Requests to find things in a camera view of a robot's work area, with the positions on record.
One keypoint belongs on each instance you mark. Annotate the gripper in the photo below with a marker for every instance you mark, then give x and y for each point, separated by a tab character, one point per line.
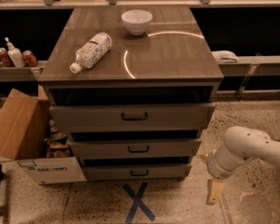
213	166

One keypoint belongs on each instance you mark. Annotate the grey bottom drawer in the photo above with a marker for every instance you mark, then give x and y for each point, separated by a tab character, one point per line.
157	171

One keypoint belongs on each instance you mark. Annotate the grey drawer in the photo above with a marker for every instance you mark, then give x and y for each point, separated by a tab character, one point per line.
124	118
136	148
157	171

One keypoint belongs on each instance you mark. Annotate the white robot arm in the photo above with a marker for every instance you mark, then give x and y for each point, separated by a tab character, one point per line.
240	146

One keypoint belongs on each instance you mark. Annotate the grey middle drawer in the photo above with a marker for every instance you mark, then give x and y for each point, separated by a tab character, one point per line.
136	148

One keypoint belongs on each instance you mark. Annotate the grey top drawer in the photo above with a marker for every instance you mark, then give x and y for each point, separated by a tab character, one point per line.
124	118

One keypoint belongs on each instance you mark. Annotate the grey wooden drawer cabinet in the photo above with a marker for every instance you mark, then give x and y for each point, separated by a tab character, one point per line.
170	63

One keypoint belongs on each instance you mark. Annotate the blue tape cross mark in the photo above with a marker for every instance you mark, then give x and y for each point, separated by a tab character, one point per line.
138	203

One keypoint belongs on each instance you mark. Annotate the grey side shelf right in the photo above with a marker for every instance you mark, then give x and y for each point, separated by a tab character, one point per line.
251	78

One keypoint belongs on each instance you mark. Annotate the grey side shelf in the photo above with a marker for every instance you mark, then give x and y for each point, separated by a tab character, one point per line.
20	74
251	78

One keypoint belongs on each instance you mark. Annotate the white folded cloth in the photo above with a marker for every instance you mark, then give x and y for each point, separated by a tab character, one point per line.
225	56

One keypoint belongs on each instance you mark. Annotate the snack bags in box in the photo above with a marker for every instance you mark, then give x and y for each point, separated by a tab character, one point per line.
57	144

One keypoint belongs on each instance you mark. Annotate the clear plastic water bottle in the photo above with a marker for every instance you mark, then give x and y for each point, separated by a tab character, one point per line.
91	53

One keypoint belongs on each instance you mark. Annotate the white ceramic bowl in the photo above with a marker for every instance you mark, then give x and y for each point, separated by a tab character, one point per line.
136	21

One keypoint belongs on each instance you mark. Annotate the brown cardboard box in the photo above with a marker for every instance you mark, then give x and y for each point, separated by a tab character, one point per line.
24	126

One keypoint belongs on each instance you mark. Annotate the red soda can right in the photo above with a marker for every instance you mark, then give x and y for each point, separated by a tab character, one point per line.
30	59

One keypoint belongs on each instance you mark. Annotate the red soda can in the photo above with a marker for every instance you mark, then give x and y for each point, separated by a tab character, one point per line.
4	58
30	59

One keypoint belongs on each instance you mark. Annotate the white pump dispenser bottle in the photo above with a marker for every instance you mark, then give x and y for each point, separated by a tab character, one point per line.
15	54

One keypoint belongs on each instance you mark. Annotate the grey side shelf left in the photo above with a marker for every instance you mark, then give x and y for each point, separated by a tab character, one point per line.
20	74

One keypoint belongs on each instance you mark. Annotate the red soda can left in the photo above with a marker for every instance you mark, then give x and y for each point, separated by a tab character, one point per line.
4	58

